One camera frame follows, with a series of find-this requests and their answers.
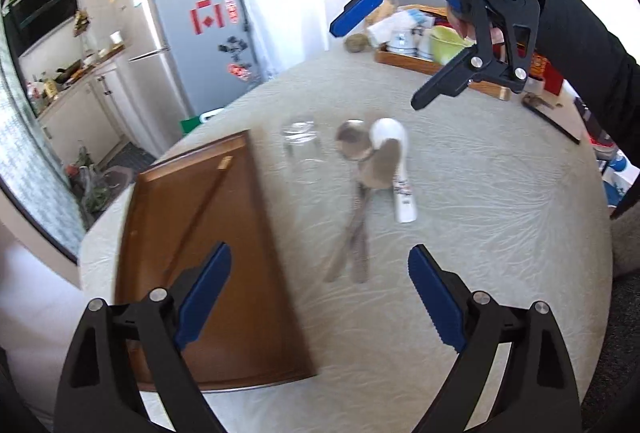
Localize brown wooden tray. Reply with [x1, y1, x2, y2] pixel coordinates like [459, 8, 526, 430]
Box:
[114, 131, 316, 392]

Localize clear drinking glass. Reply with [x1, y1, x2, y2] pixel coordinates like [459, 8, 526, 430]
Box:
[281, 116, 326, 186]

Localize black range hood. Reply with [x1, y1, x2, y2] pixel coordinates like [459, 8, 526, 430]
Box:
[3, 0, 77, 56]

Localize white ceramic soup spoon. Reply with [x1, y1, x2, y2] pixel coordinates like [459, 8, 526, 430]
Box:
[368, 117, 420, 224]

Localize person's right hand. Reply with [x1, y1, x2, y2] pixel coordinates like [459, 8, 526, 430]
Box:
[447, 5, 504, 44]

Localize metal spoon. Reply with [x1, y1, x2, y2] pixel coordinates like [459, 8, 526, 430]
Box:
[323, 119, 372, 283]

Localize dark floor mat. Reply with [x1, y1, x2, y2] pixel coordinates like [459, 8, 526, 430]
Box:
[105, 143, 156, 175]

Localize dark wooden chopstick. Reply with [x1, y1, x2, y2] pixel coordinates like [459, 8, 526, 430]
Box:
[163, 155, 234, 281]

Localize round stone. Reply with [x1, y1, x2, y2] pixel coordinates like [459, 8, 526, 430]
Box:
[343, 32, 371, 53]

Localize white kitchen cabinets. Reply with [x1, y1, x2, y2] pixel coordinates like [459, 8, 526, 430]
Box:
[38, 58, 158, 166]

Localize wooden tray with cups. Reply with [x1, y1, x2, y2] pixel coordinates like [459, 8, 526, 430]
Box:
[374, 4, 511, 102]

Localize silver refrigerator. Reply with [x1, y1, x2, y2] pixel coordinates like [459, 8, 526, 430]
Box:
[127, 0, 269, 154]

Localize green plastic bowl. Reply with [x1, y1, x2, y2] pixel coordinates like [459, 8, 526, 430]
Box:
[430, 26, 473, 65]

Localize white upside-down cup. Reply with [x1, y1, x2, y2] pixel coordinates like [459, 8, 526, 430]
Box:
[386, 23, 420, 56]

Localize black right sleeve forearm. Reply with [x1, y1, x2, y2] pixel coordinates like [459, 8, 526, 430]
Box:
[536, 0, 640, 164]

